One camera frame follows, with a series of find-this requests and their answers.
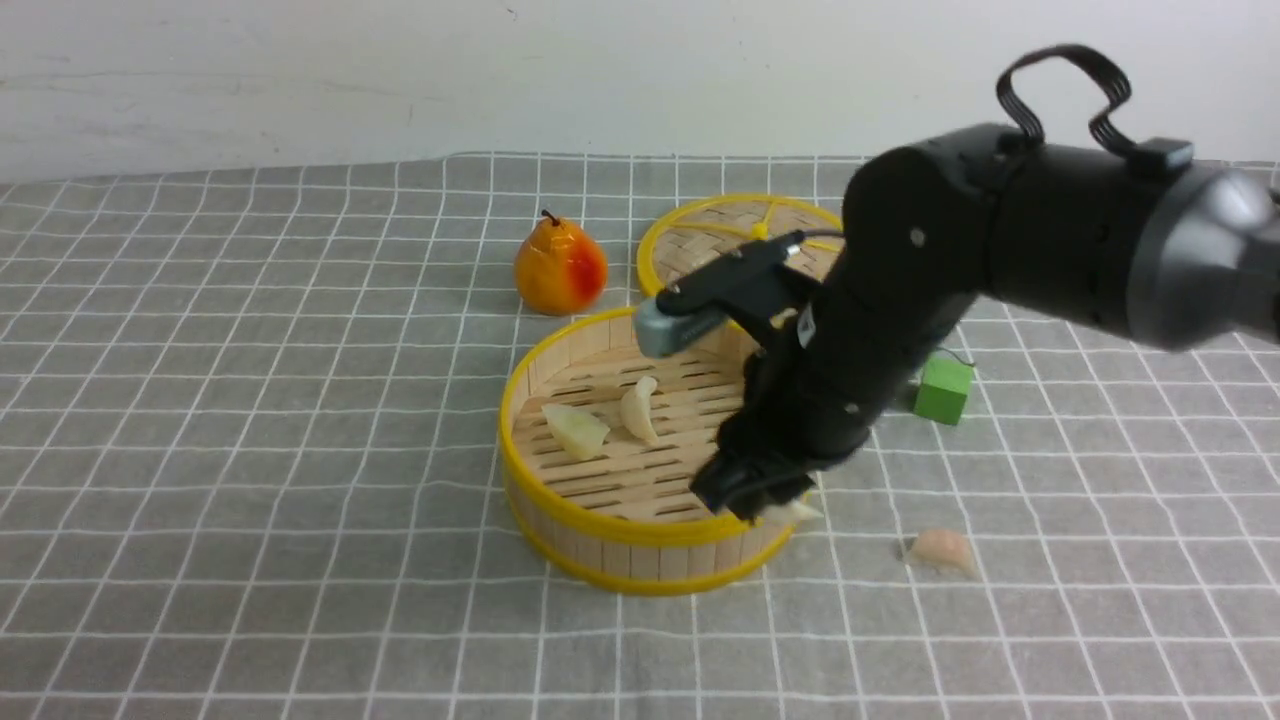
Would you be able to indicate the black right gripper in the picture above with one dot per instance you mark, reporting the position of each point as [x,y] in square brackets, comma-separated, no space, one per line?
[809,404]

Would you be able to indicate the white dumpling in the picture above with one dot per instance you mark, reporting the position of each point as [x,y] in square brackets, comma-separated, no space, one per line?
[636,411]

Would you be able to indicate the pinkish dumpling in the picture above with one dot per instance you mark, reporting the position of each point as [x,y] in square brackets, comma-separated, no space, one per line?
[944,549]

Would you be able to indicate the pale green dumpling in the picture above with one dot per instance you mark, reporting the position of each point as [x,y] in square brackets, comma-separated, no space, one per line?
[581,434]

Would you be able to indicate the cream dumpling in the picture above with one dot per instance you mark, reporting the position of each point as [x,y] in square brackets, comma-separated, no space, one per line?
[791,514]

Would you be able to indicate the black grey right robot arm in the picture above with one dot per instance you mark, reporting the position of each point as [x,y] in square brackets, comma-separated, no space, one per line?
[1059,213]

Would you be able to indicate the woven bamboo steamer lid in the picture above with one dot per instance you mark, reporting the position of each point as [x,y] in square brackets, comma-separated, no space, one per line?
[698,232]

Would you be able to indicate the bamboo steamer tray yellow rim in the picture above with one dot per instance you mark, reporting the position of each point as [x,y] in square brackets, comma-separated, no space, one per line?
[626,521]

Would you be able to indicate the green cube block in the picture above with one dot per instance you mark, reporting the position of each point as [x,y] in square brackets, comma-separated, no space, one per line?
[943,389]

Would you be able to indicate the orange yellow toy pear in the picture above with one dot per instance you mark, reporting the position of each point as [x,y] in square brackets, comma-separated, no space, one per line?
[559,269]

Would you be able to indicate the grey checked tablecloth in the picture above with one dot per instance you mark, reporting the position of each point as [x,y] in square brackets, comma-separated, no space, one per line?
[249,472]

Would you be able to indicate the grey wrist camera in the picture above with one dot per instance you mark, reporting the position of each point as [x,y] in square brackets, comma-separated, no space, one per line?
[748,286]

